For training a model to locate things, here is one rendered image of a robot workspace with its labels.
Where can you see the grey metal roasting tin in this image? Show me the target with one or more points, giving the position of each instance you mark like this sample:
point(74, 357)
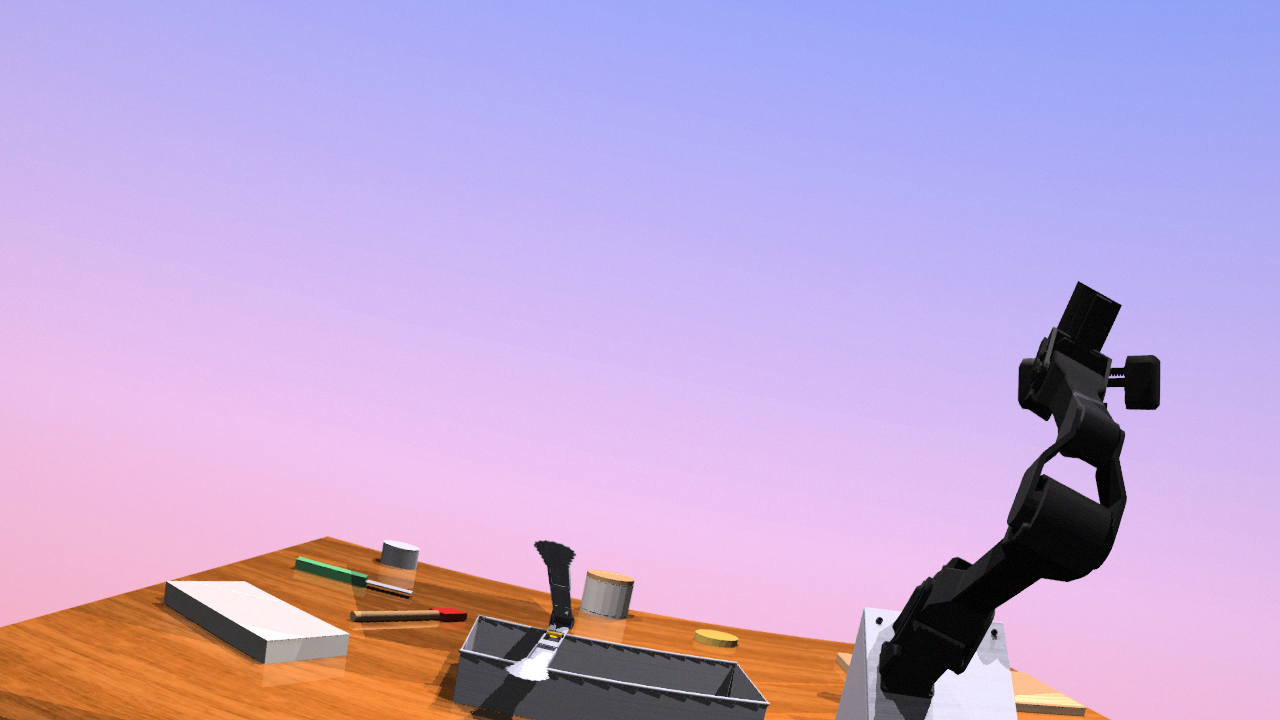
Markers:
point(599, 680)

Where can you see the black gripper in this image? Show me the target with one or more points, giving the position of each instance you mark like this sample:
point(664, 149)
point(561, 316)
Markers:
point(1141, 382)

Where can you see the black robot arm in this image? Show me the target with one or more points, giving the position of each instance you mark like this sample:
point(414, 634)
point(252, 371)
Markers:
point(1054, 532)

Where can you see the light wooden board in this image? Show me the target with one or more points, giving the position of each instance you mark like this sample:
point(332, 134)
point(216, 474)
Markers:
point(1031, 695)

